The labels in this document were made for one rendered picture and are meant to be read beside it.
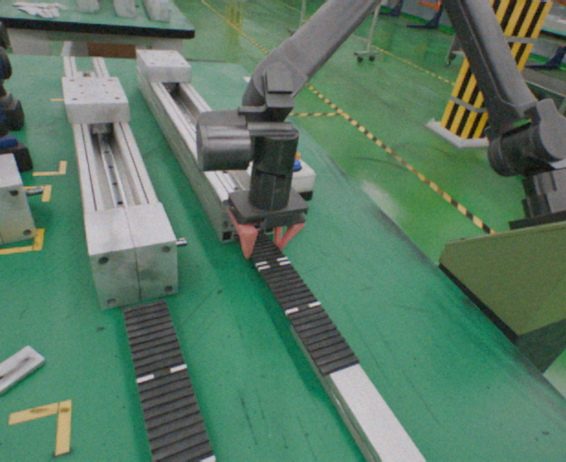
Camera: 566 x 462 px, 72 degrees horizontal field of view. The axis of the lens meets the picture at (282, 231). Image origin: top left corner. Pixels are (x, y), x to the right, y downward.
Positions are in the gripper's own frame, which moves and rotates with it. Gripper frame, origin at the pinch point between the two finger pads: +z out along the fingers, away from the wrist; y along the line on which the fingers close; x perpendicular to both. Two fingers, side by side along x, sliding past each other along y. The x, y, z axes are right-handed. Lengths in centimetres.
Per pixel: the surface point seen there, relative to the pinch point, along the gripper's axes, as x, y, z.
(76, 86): -48, 22, -10
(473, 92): -180, -270, 37
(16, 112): -58, 35, -2
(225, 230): -6.2, 4.0, 0.0
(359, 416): 28.4, 1.2, -0.4
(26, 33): -192, 39, 10
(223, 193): -7.8, 4.0, -6.1
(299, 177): -14.3, -13.4, -3.4
